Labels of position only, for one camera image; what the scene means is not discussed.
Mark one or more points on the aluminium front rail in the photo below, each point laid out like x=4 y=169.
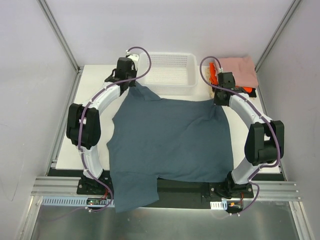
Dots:
x=266 y=190

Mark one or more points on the left aluminium frame post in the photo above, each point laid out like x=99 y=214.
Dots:
x=44 y=6

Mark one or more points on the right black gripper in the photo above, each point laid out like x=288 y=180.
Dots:
x=218 y=99

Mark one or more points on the left slotted cable duct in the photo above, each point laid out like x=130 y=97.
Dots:
x=68 y=201

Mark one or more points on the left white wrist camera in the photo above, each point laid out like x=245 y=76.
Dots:
x=134 y=57

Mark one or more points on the right slotted cable duct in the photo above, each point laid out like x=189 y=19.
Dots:
x=219 y=205

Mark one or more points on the aluminium frame post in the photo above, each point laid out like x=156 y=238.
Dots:
x=277 y=33
x=44 y=6

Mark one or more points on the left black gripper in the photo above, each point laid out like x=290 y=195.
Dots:
x=131 y=81

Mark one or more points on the right aluminium frame post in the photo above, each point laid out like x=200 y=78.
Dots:
x=277 y=33

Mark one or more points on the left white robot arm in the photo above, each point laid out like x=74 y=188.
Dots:
x=83 y=120

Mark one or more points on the black folded t shirt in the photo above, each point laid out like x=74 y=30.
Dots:
x=222 y=94

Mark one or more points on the slotted cable duct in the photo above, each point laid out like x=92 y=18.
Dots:
x=219 y=205
x=68 y=201

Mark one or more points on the pink folded t shirt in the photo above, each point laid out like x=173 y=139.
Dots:
x=243 y=70

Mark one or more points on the orange folded t shirt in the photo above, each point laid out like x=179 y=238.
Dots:
x=214 y=80

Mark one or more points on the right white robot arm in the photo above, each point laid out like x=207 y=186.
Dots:
x=264 y=145

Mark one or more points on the blue-grey t shirt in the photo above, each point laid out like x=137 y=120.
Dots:
x=158 y=138

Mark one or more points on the white plastic basket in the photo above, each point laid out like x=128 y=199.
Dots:
x=168 y=73

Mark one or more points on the cream folded t shirt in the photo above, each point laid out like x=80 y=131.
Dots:
x=208 y=80

